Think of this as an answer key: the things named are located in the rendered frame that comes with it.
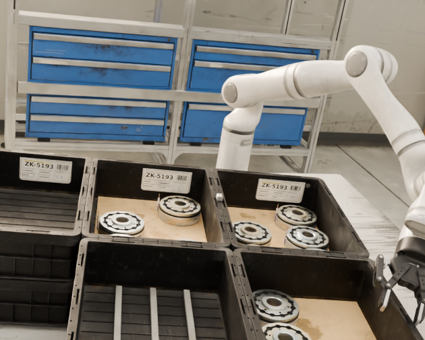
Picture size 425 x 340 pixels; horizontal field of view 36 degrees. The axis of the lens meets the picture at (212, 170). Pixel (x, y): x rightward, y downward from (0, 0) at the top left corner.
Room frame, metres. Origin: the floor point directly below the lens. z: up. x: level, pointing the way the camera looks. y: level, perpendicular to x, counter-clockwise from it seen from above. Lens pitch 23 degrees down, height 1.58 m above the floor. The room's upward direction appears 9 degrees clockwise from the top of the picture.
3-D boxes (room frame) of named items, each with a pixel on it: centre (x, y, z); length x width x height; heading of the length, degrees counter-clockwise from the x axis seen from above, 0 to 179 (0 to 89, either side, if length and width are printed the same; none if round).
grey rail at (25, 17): (3.30, 0.25, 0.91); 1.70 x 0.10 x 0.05; 110
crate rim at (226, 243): (1.32, 0.12, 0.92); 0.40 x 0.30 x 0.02; 10
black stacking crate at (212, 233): (1.32, 0.12, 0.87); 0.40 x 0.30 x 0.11; 10
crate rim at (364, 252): (1.37, -0.18, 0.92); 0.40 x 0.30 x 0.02; 10
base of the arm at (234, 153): (1.76, -0.05, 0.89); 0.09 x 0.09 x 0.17; 19
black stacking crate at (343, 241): (1.37, -0.18, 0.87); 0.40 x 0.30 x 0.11; 10
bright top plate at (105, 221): (1.31, 0.18, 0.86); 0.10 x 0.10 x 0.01
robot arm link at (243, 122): (1.76, -0.06, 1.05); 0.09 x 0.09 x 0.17; 46
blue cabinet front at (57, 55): (3.14, 0.61, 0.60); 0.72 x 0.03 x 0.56; 110
